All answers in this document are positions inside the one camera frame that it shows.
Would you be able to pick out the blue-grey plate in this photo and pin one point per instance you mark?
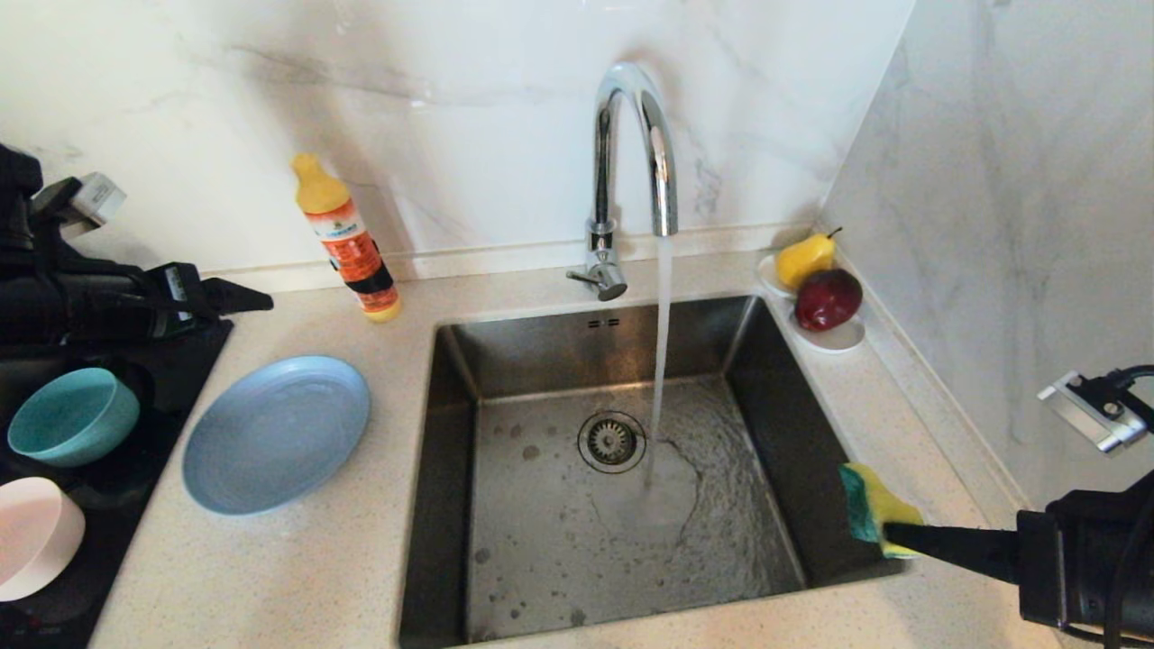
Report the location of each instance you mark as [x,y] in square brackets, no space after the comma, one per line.
[270,442]

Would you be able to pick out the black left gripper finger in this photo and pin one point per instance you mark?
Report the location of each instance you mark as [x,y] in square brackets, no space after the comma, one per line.
[234,296]

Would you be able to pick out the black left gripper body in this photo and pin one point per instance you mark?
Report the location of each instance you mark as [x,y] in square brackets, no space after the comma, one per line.
[90,302]

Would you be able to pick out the dark red apple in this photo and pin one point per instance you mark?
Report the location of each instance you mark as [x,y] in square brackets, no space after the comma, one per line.
[825,300]

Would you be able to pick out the pink bowl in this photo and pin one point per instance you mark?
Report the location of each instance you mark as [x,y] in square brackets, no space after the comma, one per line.
[36,541]

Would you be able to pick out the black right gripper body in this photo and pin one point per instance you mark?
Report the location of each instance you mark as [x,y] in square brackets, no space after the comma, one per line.
[1082,568]

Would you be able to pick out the black induction cooktop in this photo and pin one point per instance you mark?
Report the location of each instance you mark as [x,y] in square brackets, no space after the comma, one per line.
[171,379]

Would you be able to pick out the yellow green sponge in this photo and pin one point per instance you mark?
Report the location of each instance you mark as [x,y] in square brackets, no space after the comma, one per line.
[865,500]

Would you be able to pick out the round metal drain strainer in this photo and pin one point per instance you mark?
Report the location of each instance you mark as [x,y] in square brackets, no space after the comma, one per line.
[611,442]

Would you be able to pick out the teal bowl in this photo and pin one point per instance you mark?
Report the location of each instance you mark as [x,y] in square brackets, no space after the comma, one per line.
[77,415]

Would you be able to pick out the stainless steel sink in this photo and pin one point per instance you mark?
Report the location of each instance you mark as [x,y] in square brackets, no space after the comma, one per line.
[559,559]

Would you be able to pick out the yellow orange detergent bottle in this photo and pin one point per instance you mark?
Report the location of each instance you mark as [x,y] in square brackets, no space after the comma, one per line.
[352,248]

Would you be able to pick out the small white dish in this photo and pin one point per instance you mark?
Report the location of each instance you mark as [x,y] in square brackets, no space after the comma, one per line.
[766,276]
[840,339]

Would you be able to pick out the chrome gooseneck faucet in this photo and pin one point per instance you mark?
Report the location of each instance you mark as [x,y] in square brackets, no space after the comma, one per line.
[602,162]

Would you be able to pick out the yellow pear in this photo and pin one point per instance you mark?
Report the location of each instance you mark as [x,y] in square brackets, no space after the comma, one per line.
[801,260]

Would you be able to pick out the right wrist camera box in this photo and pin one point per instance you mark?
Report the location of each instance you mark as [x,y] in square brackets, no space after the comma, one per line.
[1091,410]

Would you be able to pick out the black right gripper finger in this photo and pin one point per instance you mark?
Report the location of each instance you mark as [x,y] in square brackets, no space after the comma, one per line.
[983,566]
[956,539]

